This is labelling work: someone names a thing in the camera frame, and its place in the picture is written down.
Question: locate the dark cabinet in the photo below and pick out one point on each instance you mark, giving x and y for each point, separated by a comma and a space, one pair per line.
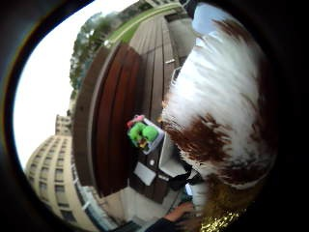
151, 187

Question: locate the green trees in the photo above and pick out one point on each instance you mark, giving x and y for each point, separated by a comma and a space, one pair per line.
87, 51

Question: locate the pink toy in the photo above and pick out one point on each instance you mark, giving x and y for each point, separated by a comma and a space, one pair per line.
135, 120

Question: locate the white sheet of paper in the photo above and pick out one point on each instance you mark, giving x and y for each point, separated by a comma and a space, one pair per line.
144, 173

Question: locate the white board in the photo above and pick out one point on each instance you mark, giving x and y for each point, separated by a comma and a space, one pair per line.
169, 158

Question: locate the beige multi-storey building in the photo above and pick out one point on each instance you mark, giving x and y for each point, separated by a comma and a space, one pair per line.
48, 177

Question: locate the dark brown wooden slat wall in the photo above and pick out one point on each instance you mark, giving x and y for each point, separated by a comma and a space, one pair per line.
109, 122

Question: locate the golden brown plush toy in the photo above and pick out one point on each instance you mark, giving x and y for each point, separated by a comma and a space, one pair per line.
223, 206

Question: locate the black bag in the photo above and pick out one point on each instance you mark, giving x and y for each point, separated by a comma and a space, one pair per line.
181, 181

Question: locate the green plush toy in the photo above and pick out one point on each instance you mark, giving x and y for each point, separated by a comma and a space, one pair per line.
144, 132

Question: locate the grey toy bin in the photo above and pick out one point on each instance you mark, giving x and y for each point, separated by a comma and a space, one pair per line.
154, 141

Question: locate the white and brown plush toy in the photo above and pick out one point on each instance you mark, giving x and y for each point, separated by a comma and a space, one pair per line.
215, 96

